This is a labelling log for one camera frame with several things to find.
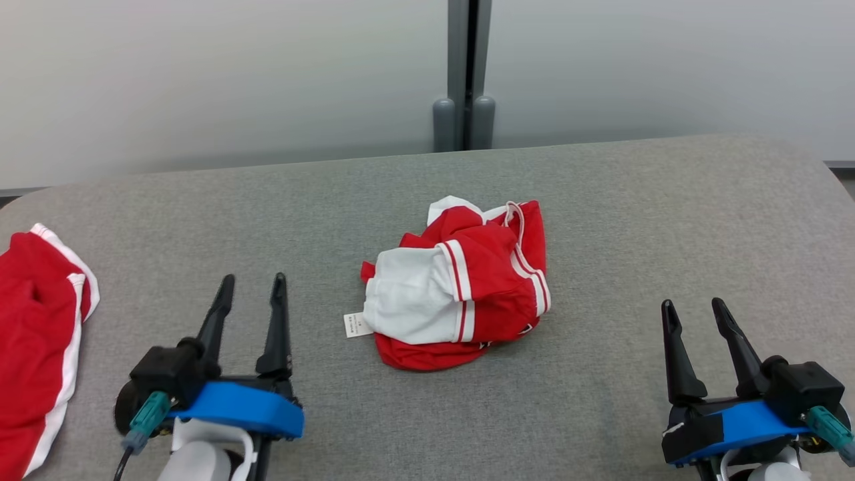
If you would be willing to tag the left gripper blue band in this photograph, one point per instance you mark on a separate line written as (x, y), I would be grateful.
(240, 407)

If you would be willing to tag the red shorts white stripe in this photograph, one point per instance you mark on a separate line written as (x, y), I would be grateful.
(33, 321)

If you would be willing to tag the grey cylindrical post foot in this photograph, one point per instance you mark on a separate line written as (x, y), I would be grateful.
(443, 127)
(483, 123)

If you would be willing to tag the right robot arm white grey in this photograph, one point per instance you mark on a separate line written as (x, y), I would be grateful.
(768, 473)

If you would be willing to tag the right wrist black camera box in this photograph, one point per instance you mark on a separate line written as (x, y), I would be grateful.
(805, 387)

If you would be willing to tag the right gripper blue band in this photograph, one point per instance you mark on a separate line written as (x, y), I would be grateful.
(755, 424)

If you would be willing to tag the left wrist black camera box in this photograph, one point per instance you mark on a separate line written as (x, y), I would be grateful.
(170, 371)

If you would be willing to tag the red white Bulls jersey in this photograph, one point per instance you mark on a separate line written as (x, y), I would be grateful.
(481, 280)

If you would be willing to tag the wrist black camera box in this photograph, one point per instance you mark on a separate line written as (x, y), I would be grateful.
(170, 371)
(805, 387)

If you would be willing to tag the grey partition post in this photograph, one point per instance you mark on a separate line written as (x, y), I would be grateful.
(457, 53)

